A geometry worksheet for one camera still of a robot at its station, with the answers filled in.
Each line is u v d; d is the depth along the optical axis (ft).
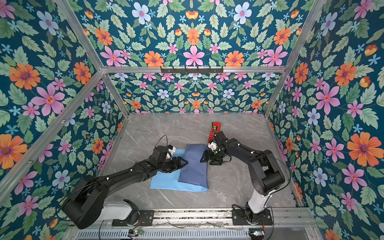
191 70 3.03
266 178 1.55
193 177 2.65
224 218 2.46
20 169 1.67
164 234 2.51
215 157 2.61
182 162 2.61
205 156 2.68
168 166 2.45
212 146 2.83
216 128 3.41
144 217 2.41
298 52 2.75
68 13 2.29
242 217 2.41
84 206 1.37
